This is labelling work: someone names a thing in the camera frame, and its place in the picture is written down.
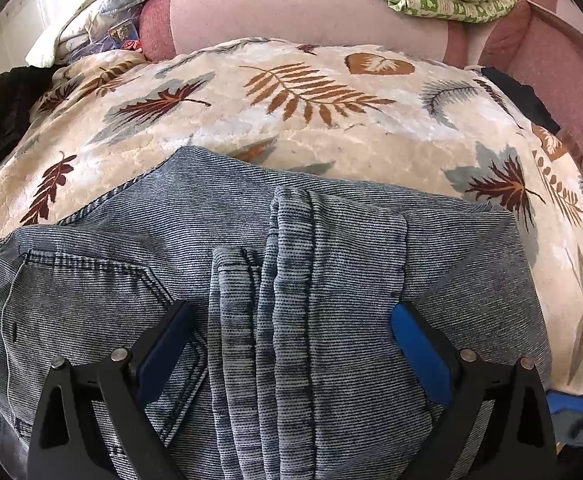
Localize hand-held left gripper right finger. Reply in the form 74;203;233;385
390;301;558;480

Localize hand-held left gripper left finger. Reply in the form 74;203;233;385
26;301;196;480

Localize blue denim pants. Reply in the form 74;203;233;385
0;145;555;480

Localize cream leaf print blanket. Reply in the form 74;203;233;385
0;37;583;396

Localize dark cloth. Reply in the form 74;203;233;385
464;65;562;136

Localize black garment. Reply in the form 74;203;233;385
0;65;55;196

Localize white bedding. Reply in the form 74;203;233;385
24;0;142;68

